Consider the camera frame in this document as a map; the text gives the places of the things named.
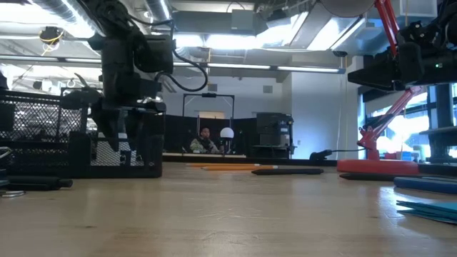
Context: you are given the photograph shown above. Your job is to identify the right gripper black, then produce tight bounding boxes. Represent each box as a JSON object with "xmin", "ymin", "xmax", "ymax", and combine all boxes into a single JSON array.
[{"xmin": 348, "ymin": 21, "xmax": 457, "ymax": 92}]

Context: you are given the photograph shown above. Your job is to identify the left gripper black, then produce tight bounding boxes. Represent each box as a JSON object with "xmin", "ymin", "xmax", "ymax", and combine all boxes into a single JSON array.
[{"xmin": 60, "ymin": 34, "xmax": 167, "ymax": 153}]

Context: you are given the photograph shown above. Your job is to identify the blue-handled scissors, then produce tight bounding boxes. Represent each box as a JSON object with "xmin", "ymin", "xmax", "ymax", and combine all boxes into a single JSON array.
[{"xmin": 393, "ymin": 176, "xmax": 457, "ymax": 196}]

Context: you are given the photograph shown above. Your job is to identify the yellow pencil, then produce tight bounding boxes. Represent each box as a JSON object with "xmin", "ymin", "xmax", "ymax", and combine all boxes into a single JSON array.
[{"xmin": 201, "ymin": 165, "xmax": 279, "ymax": 172}]

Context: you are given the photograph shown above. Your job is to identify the blue sticky note pad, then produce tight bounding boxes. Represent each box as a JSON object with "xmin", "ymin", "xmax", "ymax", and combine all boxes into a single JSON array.
[{"xmin": 395, "ymin": 198, "xmax": 457, "ymax": 226}]

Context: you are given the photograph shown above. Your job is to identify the black mesh desk organizer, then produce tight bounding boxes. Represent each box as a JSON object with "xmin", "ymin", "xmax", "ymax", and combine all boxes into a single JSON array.
[{"xmin": 0, "ymin": 89, "xmax": 165, "ymax": 179}]

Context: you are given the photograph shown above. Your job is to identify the black partition panel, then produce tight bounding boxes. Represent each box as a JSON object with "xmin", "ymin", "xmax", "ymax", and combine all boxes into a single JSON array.
[{"xmin": 163, "ymin": 114, "xmax": 258, "ymax": 158}]

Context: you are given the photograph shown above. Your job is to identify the black stand pole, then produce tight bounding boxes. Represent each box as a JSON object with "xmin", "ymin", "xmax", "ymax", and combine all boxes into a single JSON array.
[{"xmin": 426, "ymin": 84, "xmax": 456, "ymax": 164}]

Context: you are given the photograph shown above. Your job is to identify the person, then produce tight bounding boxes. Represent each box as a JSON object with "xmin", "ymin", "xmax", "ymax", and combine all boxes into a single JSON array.
[{"xmin": 189, "ymin": 126, "xmax": 221, "ymax": 155}]

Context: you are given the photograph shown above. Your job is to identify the red desk lamp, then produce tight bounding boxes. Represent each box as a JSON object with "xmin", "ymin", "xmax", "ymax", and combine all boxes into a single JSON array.
[{"xmin": 319, "ymin": 0, "xmax": 426, "ymax": 176}]

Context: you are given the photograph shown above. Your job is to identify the white globe lamp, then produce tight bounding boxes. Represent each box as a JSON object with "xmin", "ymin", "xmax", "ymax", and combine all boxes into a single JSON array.
[{"xmin": 219, "ymin": 126, "xmax": 236, "ymax": 155}]

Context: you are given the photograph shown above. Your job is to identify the black ceiling junction box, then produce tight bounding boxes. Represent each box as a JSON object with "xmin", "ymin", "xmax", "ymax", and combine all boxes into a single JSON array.
[{"xmin": 38, "ymin": 26, "xmax": 66, "ymax": 46}]

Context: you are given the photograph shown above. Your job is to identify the black metal gantry frame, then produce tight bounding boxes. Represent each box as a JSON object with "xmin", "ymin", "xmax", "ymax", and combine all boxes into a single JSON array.
[{"xmin": 181, "ymin": 92, "xmax": 236, "ymax": 119}]

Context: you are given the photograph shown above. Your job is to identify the black lamp cord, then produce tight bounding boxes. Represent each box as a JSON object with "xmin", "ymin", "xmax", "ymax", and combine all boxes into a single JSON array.
[{"xmin": 308, "ymin": 148, "xmax": 366, "ymax": 161}]

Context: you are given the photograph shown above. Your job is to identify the black aluminium table frame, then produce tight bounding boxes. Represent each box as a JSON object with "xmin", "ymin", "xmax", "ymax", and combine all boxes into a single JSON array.
[{"xmin": 162, "ymin": 155, "xmax": 457, "ymax": 178}]

